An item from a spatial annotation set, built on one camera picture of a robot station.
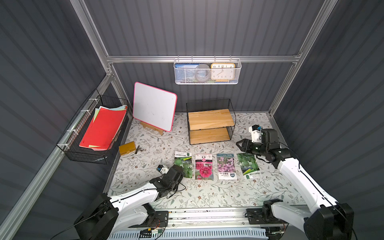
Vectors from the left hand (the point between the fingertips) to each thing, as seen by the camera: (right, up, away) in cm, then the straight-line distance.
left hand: (183, 172), depth 86 cm
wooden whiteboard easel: (-29, +27, +23) cm, 46 cm away
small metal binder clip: (-31, +12, +14) cm, 36 cm away
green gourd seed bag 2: (+40, +2, +6) cm, 41 cm away
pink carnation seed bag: (+12, +2, +6) cm, 14 cm away
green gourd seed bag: (0, +6, +8) cm, 10 cm away
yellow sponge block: (-39, +12, +14) cm, 43 cm away
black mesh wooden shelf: (+17, +30, +10) cm, 36 cm away
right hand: (+34, +18, -5) cm, 38 cm away
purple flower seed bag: (+26, +2, +6) cm, 27 cm away
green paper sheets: (-44, +35, -9) cm, 57 cm away
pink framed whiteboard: (-20, +40, +12) cm, 46 cm away
